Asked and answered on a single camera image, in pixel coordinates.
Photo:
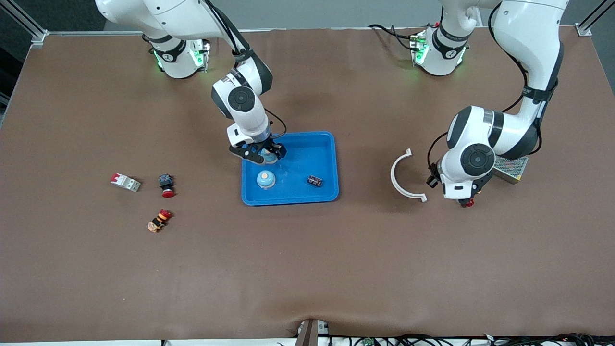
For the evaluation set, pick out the light blue desk bell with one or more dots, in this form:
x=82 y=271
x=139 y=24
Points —
x=265 y=180
x=268 y=156

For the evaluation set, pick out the dark cylindrical capacitor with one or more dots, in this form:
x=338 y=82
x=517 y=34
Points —
x=314 y=180

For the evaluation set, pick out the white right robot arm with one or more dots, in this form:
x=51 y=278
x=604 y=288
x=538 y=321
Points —
x=250 y=120

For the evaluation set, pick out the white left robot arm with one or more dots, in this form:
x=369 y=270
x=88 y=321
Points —
x=528 y=48

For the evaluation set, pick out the brass valve red handwheel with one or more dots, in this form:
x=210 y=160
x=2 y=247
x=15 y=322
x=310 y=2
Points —
x=470 y=203

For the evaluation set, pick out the perforated metal power supply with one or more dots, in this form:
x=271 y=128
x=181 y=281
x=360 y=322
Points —
x=511 y=168

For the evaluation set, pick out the blue plastic tray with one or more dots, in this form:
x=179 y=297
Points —
x=307 y=154

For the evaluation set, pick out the white semicircular pipe clamp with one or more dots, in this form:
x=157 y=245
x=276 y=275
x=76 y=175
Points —
x=393 y=174

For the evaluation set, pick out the red pushbutton black base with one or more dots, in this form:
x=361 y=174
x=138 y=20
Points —
x=166 y=181

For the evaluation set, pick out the red pushbutton orange collar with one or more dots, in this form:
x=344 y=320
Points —
x=159 y=221

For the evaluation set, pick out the white red circuit breaker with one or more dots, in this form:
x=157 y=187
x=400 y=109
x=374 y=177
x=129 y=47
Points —
x=126 y=182

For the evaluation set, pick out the aluminium frame post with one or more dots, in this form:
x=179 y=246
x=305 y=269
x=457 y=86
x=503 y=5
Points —
x=26 y=20
x=584 y=30

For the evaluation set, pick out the metal table edge bracket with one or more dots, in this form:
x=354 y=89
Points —
x=310 y=332

